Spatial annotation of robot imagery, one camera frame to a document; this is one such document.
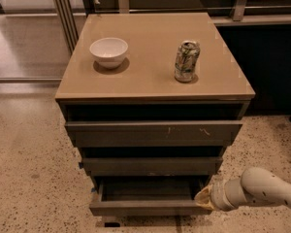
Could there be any grey middle drawer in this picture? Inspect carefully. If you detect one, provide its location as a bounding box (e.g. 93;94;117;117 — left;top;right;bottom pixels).
79;146;225;177

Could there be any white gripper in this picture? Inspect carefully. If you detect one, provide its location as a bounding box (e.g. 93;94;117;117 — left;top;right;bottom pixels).
194;182;235;212

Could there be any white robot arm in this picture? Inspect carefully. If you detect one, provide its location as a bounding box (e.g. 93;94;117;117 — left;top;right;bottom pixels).
194;167;291;212

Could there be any grey bottom drawer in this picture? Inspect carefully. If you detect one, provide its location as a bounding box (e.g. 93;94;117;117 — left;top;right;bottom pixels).
89;177;210;216

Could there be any grey top drawer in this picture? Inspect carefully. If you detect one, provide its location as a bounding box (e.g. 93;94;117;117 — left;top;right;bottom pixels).
65;104;242;148

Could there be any wooden metal counter frame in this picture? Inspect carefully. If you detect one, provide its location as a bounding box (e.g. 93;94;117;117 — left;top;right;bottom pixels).
80;0;291;27

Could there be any crushed green white can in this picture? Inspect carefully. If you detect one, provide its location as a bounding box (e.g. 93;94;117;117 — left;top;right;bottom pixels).
175;40;201;83

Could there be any grey drawer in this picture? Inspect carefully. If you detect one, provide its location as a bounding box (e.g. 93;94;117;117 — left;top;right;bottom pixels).
89;177;210;216
79;146;225;177
65;104;242;148

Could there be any white ceramic bowl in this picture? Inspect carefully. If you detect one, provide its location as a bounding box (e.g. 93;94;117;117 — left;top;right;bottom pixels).
89;37;128;70

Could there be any tan top drawer cabinet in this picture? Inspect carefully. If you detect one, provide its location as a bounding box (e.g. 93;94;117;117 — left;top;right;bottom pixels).
55;13;255;184

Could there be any metal sliding door frame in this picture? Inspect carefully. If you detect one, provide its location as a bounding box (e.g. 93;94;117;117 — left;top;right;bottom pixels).
0;0;79;83

